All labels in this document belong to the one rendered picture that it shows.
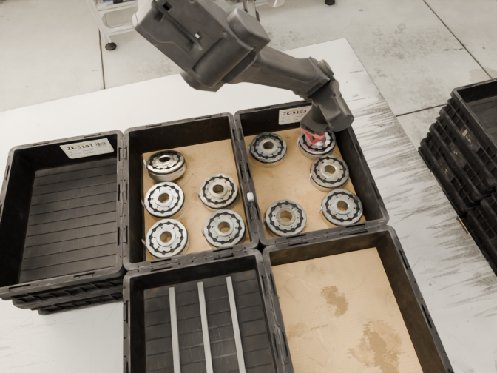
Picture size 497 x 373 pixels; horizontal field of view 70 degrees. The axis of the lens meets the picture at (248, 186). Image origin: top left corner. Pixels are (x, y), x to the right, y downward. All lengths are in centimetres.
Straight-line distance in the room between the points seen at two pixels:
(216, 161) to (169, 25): 62
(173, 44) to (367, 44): 238
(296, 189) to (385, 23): 217
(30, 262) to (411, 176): 110
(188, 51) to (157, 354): 64
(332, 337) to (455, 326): 36
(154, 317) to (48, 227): 38
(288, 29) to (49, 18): 184
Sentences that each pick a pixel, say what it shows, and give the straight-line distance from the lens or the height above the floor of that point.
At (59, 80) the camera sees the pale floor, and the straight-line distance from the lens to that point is 281.
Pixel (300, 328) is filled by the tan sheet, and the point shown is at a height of 83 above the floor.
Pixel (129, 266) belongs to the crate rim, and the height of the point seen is 93.
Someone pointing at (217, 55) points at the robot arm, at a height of 138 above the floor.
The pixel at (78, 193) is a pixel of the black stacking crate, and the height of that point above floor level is 83.
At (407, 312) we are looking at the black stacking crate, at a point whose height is 86.
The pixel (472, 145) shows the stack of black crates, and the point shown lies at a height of 50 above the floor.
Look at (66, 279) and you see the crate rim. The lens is 88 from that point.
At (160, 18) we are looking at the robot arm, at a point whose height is 142.
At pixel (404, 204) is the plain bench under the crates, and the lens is 117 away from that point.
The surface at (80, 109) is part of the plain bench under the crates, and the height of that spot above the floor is 70.
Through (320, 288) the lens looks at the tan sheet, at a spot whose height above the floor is 83.
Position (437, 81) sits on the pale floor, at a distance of 265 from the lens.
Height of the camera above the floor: 167
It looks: 60 degrees down
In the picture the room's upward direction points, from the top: 4 degrees counter-clockwise
